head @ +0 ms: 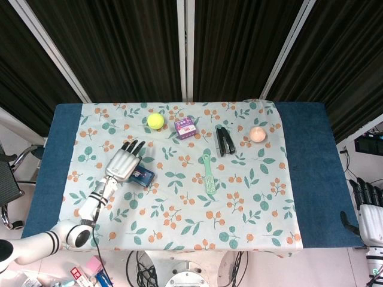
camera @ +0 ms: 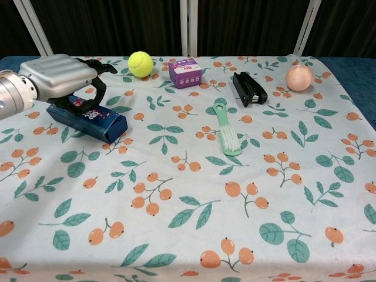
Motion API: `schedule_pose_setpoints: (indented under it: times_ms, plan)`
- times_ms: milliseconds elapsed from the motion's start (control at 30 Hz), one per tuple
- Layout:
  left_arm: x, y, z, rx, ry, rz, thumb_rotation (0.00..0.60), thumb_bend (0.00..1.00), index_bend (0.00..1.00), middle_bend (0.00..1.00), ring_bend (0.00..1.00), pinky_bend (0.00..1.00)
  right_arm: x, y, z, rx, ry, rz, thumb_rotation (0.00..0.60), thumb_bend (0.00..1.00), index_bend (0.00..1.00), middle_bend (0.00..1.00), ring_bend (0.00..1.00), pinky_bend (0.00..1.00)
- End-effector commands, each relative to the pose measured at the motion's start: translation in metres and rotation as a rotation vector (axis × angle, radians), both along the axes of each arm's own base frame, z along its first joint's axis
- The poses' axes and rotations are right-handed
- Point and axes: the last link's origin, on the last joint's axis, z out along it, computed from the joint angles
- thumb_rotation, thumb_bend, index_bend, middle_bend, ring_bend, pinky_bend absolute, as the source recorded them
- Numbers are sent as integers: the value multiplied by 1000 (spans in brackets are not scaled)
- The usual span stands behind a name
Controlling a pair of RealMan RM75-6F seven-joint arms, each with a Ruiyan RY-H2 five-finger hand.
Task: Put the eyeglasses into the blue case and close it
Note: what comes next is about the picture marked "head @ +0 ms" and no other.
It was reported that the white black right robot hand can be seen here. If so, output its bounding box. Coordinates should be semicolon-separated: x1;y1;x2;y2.
340;178;383;248

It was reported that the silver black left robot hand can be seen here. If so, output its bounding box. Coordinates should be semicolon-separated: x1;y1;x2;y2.
104;139;147;182

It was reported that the blue cardboard glasses case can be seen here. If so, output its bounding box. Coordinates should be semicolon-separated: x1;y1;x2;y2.
128;165;156;188

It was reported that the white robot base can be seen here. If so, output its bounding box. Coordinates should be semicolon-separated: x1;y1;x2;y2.
143;249;240;287

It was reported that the yellow tennis ball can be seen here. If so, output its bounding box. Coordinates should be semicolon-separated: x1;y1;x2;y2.
147;112;165;130

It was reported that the small purple cardboard box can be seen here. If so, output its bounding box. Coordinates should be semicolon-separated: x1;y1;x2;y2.
174;117;197;141

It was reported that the black electronics unit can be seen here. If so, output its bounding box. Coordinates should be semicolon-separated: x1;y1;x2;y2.
354;124;383;156

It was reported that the floral orange fruit tablecloth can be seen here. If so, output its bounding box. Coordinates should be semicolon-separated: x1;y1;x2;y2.
56;100;303;258

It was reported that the green scrubbing brush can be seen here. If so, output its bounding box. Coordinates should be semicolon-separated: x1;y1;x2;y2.
200;153;217;196

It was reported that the blue table cover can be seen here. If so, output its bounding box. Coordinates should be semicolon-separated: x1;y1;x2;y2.
21;101;364;249

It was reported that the pink small box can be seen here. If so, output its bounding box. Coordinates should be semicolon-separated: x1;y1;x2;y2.
85;255;103;274

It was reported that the black stapler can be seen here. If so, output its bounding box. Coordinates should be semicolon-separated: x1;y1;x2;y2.
215;126;236;158

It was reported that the black mesh office chair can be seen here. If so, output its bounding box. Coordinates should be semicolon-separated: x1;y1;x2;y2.
0;143;45;231

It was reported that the blue small packet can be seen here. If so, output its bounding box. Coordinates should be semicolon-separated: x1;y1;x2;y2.
95;268;114;287

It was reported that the black pleated curtain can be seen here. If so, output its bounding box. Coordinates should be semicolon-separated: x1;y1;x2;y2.
0;0;383;144

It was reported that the red white packet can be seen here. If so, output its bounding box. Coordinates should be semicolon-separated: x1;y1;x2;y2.
70;265;91;287

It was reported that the peach coloured ball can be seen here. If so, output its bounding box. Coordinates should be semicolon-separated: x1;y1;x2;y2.
250;126;267;144

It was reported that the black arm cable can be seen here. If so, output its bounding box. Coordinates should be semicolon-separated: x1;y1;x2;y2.
90;179;109;270

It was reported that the black cable bundle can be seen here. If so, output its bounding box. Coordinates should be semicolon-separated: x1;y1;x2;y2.
221;251;249;287
125;250;159;287

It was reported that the white upright frame post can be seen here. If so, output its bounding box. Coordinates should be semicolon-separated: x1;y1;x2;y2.
176;0;195;102

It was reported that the white slanted frame post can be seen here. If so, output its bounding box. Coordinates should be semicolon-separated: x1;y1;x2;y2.
7;0;92;104
259;0;314;101

